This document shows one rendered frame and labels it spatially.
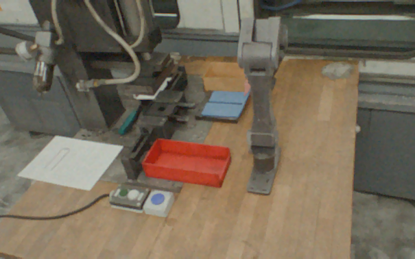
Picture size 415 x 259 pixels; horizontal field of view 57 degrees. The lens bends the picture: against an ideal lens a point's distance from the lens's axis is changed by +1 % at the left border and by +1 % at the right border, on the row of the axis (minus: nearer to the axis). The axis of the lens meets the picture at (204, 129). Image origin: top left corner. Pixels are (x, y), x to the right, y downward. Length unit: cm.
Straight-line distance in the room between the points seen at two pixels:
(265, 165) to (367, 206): 124
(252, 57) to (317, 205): 44
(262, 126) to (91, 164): 61
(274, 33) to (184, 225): 55
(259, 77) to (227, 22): 88
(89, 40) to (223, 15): 74
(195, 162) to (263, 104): 34
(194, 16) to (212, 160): 86
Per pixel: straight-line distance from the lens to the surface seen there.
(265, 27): 97
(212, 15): 182
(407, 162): 207
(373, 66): 172
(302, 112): 138
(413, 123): 191
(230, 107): 139
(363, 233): 217
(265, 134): 105
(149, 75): 122
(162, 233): 106
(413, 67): 173
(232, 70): 158
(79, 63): 132
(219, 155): 120
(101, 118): 143
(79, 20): 123
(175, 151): 125
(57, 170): 138
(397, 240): 218
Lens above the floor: 173
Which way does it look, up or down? 39 degrees down
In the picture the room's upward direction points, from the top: 10 degrees counter-clockwise
